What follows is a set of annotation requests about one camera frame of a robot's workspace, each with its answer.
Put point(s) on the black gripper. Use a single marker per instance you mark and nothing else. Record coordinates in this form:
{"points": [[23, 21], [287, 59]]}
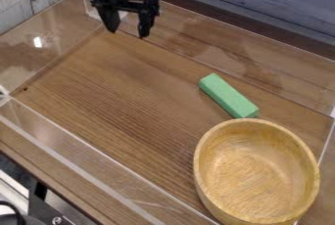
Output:
{"points": [[108, 9]]}

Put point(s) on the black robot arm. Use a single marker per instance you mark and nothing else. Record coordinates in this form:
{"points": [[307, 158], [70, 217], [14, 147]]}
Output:
{"points": [[145, 8]]}

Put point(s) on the green rectangular block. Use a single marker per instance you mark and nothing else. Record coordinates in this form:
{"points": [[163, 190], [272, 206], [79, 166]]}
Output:
{"points": [[230, 99]]}

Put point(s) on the brown wooden bowl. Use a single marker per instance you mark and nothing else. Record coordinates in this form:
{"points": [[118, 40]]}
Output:
{"points": [[256, 173]]}

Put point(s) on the clear acrylic corner bracket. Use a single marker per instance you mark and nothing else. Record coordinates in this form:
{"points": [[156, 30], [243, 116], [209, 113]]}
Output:
{"points": [[94, 7]]}

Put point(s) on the clear acrylic tray wall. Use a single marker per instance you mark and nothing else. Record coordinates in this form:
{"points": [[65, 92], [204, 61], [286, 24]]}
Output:
{"points": [[90, 179]]}

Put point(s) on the black metal table bracket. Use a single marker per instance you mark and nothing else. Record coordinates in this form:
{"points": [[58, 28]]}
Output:
{"points": [[41, 210]]}

